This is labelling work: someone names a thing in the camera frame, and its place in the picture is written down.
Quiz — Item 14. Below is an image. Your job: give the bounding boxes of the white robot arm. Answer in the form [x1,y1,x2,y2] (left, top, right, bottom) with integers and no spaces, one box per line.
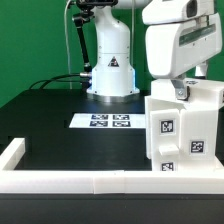
[88,0,222,100]

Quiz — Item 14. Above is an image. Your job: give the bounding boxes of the white U-shaped fence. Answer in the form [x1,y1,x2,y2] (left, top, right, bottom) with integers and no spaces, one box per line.
[0,138,224,194]

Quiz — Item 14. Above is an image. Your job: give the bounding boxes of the white cabinet body box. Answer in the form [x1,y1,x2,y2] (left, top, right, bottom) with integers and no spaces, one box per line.
[145,96,218,171]

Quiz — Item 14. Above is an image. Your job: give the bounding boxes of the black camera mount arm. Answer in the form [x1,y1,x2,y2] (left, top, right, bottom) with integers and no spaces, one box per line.
[72,0,118,75]

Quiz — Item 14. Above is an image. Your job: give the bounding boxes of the white marker sheet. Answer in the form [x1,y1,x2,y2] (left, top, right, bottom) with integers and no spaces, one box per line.
[69,113,145,129]

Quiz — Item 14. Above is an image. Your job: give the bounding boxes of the white cable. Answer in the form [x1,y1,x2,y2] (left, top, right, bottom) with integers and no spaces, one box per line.
[64,0,74,90]

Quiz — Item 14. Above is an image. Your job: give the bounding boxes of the white door panel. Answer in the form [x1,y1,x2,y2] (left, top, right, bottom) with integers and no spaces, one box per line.
[150,109,180,171]
[178,110,218,171]

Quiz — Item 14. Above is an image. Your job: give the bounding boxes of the small white cabinet top block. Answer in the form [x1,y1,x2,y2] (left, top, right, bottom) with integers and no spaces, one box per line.
[151,78,224,109]

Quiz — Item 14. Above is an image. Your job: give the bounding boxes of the black cable bundle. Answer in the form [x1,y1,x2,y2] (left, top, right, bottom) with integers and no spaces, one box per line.
[29,73,92,90]

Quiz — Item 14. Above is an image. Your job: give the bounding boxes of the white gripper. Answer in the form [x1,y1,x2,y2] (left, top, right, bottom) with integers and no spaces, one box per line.
[145,13,222,100]

